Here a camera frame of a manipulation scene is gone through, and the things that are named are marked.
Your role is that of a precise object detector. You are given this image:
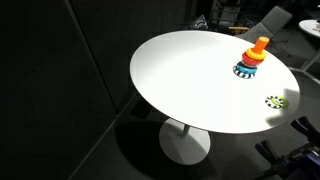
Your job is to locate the wooden stick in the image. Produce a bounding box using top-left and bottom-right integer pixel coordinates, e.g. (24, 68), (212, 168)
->
(228, 25), (251, 32)

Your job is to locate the dark metal rack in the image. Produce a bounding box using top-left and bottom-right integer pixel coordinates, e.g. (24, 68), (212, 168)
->
(209, 0), (255, 34)

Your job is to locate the grey chair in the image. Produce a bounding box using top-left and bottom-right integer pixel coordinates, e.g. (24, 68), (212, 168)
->
(237, 4), (294, 45)

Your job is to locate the grey metal table leg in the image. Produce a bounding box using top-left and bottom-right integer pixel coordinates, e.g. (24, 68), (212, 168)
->
(287, 47), (320, 85)

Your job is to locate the small white round table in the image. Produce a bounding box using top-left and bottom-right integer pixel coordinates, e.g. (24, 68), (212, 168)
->
(298, 18), (320, 38)

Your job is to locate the purple equipment part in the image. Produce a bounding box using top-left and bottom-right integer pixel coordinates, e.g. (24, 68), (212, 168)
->
(298, 149), (320, 180)

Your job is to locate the white table pedestal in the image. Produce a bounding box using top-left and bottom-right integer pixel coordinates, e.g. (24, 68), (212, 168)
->
(158, 117), (212, 166)

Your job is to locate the blue toy ring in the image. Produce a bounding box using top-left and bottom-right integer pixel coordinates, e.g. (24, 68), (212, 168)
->
(236, 60), (259, 75)

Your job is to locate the red toy ring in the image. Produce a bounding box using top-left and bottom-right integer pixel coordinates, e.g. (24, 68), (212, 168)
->
(241, 53), (263, 67)

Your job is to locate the yellow toy ring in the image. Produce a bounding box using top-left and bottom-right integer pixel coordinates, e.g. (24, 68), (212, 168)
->
(245, 47), (268, 62)

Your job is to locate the orange ring holder post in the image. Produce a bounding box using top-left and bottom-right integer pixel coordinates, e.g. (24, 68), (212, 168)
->
(251, 35), (271, 55)

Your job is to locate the black clamp handle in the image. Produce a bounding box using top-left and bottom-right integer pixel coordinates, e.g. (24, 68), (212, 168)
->
(290, 115), (320, 145)
(254, 139), (282, 165)

